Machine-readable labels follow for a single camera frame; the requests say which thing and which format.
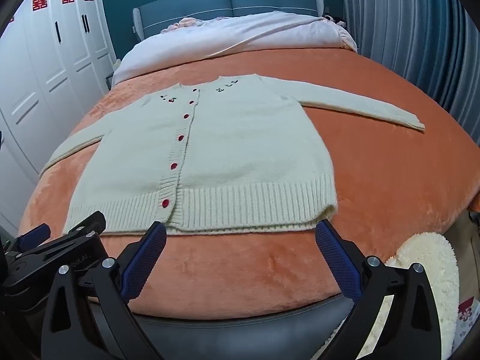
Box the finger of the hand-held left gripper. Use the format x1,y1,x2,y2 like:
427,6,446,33
15,224,52,251
62,211,109,247

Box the cream knit cardigan red buttons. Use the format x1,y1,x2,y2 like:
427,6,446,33
39,75,425,236

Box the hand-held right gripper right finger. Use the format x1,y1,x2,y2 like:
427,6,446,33
314,219,444,360

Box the blue grey curtain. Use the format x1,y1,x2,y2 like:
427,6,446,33
339,0,480,128

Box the dark nightstand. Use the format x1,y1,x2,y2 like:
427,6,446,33
106,60,123,91

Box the white wardrobe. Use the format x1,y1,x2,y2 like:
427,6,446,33
0,0,118,226

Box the orange plush blanket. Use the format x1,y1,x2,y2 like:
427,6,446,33
19,47,480,321

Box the blue upholstered headboard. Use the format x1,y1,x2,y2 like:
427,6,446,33
133,0,325,41

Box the white fluffy fleece blanket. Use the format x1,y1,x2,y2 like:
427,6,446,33
369,232,461,360

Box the floral patterned mat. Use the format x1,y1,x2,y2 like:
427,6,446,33
451,295,480,351

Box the pink pillow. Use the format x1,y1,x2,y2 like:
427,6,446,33
160,17,226,33

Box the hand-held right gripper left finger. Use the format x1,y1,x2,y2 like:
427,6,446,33
40,221,168,360

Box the grey leather bed frame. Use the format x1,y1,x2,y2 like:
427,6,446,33
90,295,357,360

